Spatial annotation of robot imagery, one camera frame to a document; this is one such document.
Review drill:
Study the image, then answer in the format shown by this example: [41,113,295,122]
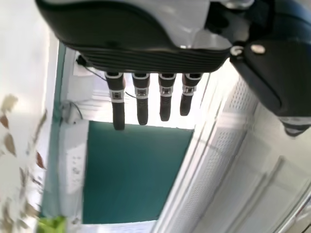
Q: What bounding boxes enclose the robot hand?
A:
[35,0,311,138]

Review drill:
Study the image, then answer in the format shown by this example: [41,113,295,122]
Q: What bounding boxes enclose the yellow-green biscuit packet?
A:
[36,215,68,233]

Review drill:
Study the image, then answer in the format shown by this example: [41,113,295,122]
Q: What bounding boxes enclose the small white socket plate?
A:
[62,121,89,219]

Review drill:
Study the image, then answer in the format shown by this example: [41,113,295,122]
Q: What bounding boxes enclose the plate with brown leaf pattern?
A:
[0,24,58,233]

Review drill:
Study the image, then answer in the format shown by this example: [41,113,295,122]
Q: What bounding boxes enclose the white perforated cable duct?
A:
[170,75,260,233]

